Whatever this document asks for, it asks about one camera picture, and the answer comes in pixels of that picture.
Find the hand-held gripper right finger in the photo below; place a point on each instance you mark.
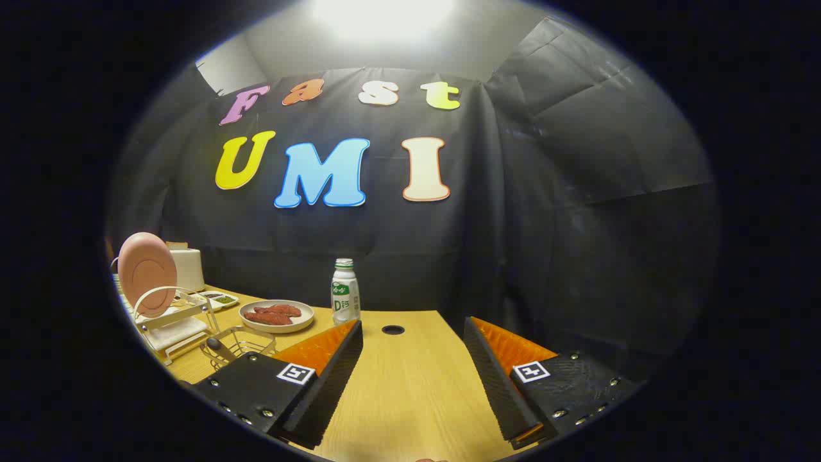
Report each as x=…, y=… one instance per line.
x=497, y=378

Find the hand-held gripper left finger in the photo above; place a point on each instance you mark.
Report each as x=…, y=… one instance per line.
x=333, y=378

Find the pink plate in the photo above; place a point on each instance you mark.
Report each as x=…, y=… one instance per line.
x=144, y=269

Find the beige round plate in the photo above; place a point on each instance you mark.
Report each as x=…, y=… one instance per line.
x=303, y=314

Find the white divided bean dish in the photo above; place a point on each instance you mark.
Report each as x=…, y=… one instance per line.
x=224, y=299

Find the white bottle green cap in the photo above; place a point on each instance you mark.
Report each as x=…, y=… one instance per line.
x=345, y=295

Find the red sausage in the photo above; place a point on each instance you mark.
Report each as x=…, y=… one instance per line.
x=266, y=318
x=279, y=310

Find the black backdrop cloth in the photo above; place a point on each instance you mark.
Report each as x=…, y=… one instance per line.
x=385, y=244

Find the white toaster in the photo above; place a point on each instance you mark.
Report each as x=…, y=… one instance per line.
x=191, y=269

